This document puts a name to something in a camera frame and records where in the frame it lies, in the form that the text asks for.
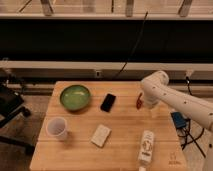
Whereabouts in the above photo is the red pepper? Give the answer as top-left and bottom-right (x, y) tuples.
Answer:
(136, 93), (143, 109)

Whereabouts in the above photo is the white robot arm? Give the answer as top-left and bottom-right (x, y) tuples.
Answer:
(141, 71), (213, 171)

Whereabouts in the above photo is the black phone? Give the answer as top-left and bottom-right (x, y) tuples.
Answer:
(100, 94), (116, 112)

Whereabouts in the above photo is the green bowl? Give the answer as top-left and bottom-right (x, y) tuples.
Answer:
(60, 85), (91, 111)

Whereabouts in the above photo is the white rectangular box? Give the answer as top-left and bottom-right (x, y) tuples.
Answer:
(91, 124), (111, 147)

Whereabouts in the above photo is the clear plastic cup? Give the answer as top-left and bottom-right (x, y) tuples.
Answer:
(46, 117), (68, 141)

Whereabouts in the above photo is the white bottle with label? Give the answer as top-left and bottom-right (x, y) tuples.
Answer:
(138, 130), (154, 171)

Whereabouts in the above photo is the blue box on floor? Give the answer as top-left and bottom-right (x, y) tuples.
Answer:
(171, 112), (186, 129)

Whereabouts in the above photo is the black office chair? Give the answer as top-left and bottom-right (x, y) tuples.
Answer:
(0, 68), (35, 155)

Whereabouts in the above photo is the black cable on wall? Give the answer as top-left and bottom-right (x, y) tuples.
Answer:
(112, 10), (149, 80)

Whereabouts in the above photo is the black floor cable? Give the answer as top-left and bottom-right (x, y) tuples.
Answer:
(176, 118), (208, 158)

